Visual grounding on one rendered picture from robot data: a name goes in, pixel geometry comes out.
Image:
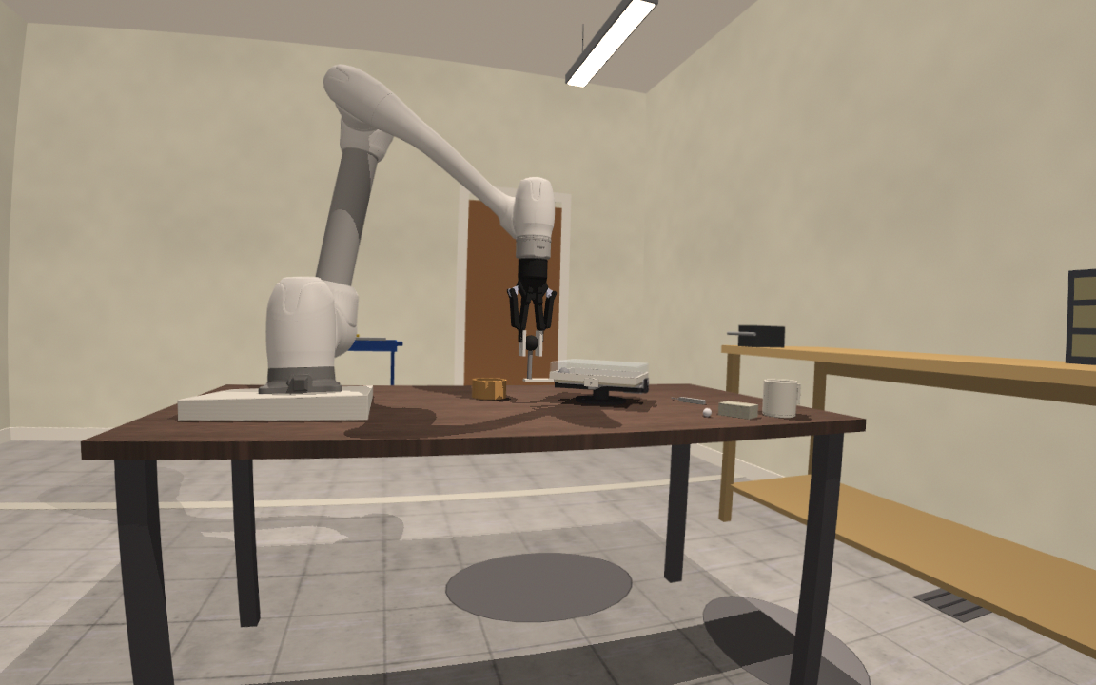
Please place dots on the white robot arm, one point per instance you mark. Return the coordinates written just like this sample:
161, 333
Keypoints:
304, 323

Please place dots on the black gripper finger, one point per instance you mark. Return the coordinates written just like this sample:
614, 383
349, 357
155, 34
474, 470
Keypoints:
519, 319
541, 322

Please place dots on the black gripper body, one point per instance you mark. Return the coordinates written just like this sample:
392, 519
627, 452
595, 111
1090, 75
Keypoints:
532, 272

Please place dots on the white mug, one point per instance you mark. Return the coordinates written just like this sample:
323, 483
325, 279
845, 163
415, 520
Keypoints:
779, 398

